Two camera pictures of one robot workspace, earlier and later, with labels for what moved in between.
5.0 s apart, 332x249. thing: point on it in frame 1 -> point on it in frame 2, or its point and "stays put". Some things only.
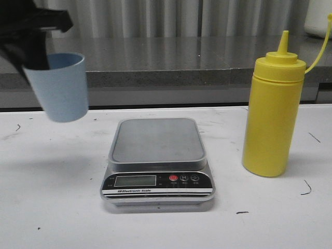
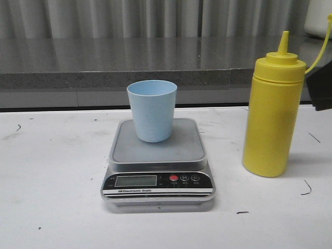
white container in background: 316,20 stays put
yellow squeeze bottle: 273,104 stays put
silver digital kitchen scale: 157,162 stays put
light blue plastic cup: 61,90 -> 152,102
